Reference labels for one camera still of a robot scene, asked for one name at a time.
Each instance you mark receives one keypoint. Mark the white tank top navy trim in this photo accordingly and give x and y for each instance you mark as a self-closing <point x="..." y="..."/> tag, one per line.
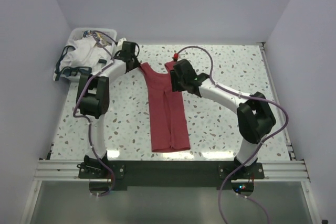
<point x="81" y="56"/>

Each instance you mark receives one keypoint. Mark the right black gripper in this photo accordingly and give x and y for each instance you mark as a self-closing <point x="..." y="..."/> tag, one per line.
<point x="175" y="87"/>

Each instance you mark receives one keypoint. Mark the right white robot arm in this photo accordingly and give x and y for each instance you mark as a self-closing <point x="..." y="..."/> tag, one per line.
<point x="254" y="115"/>

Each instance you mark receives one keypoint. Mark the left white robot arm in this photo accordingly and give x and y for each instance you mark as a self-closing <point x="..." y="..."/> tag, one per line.
<point x="93" y="95"/>

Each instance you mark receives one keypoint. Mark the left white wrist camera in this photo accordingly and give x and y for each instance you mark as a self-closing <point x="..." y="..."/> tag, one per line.
<point x="121" y="41"/>

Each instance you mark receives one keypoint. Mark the patterned tank top in basket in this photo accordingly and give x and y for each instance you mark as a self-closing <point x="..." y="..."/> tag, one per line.
<point x="101" y="39"/>

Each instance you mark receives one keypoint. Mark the aluminium front rail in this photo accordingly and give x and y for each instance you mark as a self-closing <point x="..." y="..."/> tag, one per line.
<point x="57" y="170"/>

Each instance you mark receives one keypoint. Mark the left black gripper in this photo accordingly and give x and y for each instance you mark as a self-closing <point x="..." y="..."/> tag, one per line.
<point x="136" y="63"/>

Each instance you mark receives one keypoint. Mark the white plastic basket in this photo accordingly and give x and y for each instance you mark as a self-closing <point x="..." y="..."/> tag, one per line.
<point x="77" y="33"/>

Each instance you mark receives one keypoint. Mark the red tank top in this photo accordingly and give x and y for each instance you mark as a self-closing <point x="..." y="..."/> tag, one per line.
<point x="168" y="126"/>

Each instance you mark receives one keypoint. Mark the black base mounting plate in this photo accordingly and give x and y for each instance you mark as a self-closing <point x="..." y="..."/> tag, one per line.
<point x="121" y="175"/>

